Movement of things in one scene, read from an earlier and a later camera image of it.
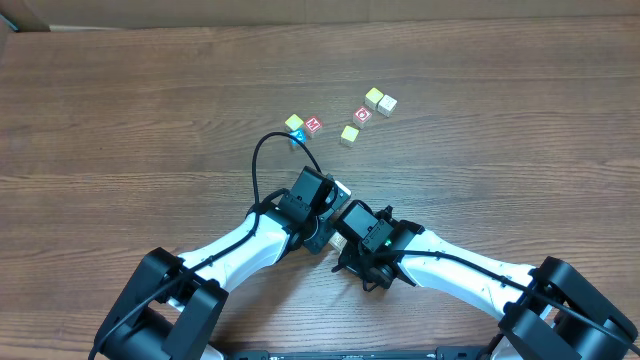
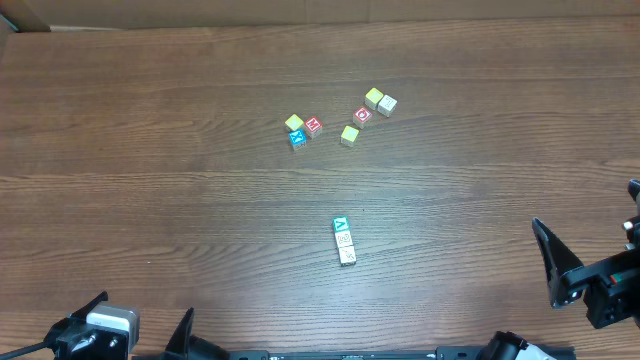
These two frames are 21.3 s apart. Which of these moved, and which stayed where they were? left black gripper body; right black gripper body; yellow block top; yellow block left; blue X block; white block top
Moved: left black gripper body; right black gripper body
Stayed: yellow block top; blue X block; white block top; yellow block left
